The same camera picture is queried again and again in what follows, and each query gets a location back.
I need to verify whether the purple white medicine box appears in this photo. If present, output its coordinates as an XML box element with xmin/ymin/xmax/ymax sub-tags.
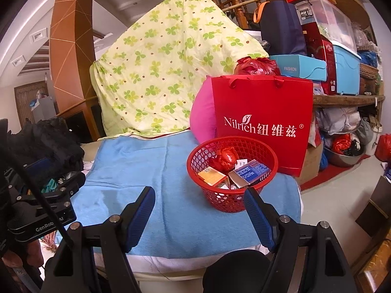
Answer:
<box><xmin>229</xmin><ymin>159</ymin><xmax>271</xmax><ymax>188</ymax></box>

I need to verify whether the small knotted red plastic bag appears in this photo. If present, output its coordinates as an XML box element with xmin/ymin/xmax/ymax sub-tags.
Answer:
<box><xmin>208</xmin><ymin>147</ymin><xmax>239</xmax><ymax>173</ymax></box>

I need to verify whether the blue towel bed cover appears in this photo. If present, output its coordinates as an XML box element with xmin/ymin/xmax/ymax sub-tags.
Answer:
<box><xmin>54</xmin><ymin>130</ymin><xmax>303</xmax><ymax>259</ymax></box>

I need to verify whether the red plastic mesh basket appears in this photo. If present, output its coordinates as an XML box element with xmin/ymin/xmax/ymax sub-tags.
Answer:
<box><xmin>187</xmin><ymin>136</ymin><xmax>278</xmax><ymax>213</ymax></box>

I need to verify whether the orange medicine box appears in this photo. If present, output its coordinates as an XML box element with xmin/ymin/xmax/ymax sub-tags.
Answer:
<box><xmin>197</xmin><ymin>167</ymin><xmax>228</xmax><ymax>187</ymax></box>

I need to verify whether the black clothing pile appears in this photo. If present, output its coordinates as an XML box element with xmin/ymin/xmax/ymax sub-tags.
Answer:
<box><xmin>1</xmin><ymin>118</ymin><xmax>84</xmax><ymax>185</ymax></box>

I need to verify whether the metal bowl on floor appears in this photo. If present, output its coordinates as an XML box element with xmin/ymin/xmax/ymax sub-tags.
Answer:
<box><xmin>323</xmin><ymin>147</ymin><xmax>365</xmax><ymax>167</ymax></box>

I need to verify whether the red Nilrich paper bag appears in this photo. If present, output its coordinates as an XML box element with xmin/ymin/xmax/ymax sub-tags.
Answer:
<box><xmin>211</xmin><ymin>75</ymin><xmax>313</xmax><ymax>177</ymax></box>

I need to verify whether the pink pillow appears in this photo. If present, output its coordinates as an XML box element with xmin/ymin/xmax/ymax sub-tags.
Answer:
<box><xmin>190</xmin><ymin>76</ymin><xmax>217</xmax><ymax>144</ymax></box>

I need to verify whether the green clover patterned quilt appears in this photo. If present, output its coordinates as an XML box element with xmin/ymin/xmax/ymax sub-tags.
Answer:
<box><xmin>90</xmin><ymin>0</ymin><xmax>267</xmax><ymax>138</ymax></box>

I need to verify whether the red bag on floor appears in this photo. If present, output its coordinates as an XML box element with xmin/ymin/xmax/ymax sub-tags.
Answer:
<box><xmin>375</xmin><ymin>134</ymin><xmax>391</xmax><ymax>163</ymax></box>

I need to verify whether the red bag behind paper bag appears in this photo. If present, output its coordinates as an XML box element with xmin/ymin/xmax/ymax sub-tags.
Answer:
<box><xmin>234</xmin><ymin>56</ymin><xmax>280</xmax><ymax>75</ymax></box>

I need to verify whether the light blue fashion box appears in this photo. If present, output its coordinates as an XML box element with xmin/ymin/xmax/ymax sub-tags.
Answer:
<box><xmin>269</xmin><ymin>54</ymin><xmax>327</xmax><ymax>81</ymax></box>

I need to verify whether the blue plastic storage bin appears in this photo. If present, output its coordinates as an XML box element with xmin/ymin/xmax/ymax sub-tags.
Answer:
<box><xmin>331</xmin><ymin>41</ymin><xmax>361</xmax><ymax>95</ymax></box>

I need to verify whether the dark navy backpack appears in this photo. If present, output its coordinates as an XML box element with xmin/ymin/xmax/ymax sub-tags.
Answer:
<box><xmin>253</xmin><ymin>0</ymin><xmax>307</xmax><ymax>56</ymax></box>

